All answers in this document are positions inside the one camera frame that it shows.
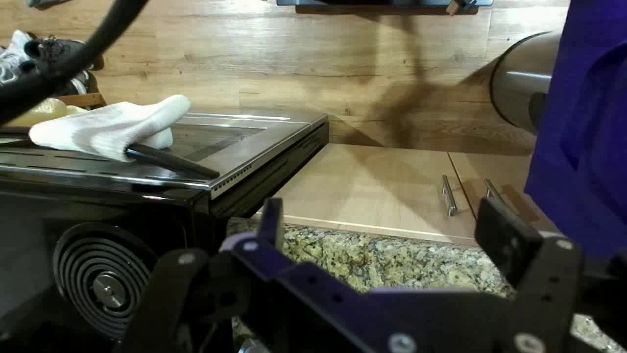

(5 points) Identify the dark grey sneaker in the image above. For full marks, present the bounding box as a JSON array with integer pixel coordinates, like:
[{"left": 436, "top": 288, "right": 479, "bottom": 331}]
[{"left": 26, "top": 35, "right": 107, "bottom": 96}]

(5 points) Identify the yellow towel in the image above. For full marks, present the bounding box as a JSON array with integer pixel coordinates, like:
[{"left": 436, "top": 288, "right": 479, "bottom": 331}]
[{"left": 9, "top": 96, "right": 89, "bottom": 131}]

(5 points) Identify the wooden lower cabinet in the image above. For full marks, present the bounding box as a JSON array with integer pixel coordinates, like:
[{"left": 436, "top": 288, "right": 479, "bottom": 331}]
[{"left": 261, "top": 143, "right": 565, "bottom": 247}]

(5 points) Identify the blue fabric bag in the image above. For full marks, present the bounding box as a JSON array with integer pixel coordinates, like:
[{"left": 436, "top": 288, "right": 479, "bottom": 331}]
[{"left": 524, "top": 0, "right": 627, "bottom": 261}]

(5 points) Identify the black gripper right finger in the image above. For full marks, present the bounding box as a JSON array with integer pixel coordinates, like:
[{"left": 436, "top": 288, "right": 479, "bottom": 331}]
[{"left": 475, "top": 194, "right": 587, "bottom": 353}]

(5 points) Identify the stainless steel trash can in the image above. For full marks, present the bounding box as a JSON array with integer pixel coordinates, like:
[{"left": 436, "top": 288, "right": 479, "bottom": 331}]
[{"left": 489, "top": 29, "right": 565, "bottom": 135}]

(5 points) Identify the metal cabinet handle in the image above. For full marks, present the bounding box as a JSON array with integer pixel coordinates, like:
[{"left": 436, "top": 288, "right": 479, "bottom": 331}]
[{"left": 440, "top": 173, "right": 463, "bottom": 220}]

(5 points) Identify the black oven door handle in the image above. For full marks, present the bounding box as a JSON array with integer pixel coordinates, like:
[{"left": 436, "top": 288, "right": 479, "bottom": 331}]
[{"left": 124, "top": 141, "right": 222, "bottom": 180}]

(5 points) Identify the white grey sneaker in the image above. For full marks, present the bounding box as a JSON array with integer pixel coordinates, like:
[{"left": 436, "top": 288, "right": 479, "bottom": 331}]
[{"left": 0, "top": 27, "right": 38, "bottom": 86}]

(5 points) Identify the black coil burner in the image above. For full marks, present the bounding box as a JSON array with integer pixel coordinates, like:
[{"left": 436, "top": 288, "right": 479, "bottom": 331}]
[{"left": 52, "top": 222, "right": 161, "bottom": 343}]

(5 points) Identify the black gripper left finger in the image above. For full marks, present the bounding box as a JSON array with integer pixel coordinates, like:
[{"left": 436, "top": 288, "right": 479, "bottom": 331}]
[{"left": 114, "top": 196, "right": 305, "bottom": 353}]

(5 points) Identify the black electric stove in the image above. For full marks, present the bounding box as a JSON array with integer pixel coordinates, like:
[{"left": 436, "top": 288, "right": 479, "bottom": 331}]
[{"left": 0, "top": 106, "right": 332, "bottom": 353}]

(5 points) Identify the white towel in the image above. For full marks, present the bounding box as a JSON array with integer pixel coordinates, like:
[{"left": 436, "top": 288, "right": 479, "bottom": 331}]
[{"left": 28, "top": 94, "right": 193, "bottom": 165}]

